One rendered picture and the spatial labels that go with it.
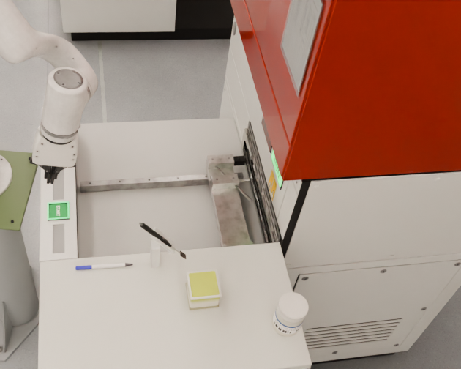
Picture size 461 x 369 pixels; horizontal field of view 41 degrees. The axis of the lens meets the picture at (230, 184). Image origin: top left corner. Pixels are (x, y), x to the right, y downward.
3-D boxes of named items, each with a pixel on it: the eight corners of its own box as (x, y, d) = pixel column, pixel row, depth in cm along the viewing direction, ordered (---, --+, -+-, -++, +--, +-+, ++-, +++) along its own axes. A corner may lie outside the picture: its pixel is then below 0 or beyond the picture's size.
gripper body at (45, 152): (81, 118, 144) (75, 151, 152) (36, 114, 141) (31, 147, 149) (83, 143, 140) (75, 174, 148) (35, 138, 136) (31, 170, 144)
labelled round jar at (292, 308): (296, 309, 154) (304, 290, 146) (303, 335, 149) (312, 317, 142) (268, 312, 152) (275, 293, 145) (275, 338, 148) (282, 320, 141)
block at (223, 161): (231, 159, 194) (232, 153, 191) (233, 168, 192) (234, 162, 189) (205, 161, 192) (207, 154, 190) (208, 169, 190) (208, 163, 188)
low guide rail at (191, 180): (241, 178, 197) (242, 171, 195) (242, 182, 196) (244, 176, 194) (80, 187, 187) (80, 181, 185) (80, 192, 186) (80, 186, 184)
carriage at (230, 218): (230, 164, 196) (230, 157, 194) (252, 262, 174) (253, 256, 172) (205, 165, 195) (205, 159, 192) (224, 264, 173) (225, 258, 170)
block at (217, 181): (235, 179, 189) (237, 173, 186) (238, 188, 187) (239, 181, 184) (210, 181, 187) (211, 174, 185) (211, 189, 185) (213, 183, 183)
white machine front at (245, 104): (230, 78, 227) (246, -18, 196) (279, 269, 177) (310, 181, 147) (222, 78, 226) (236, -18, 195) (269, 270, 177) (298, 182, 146)
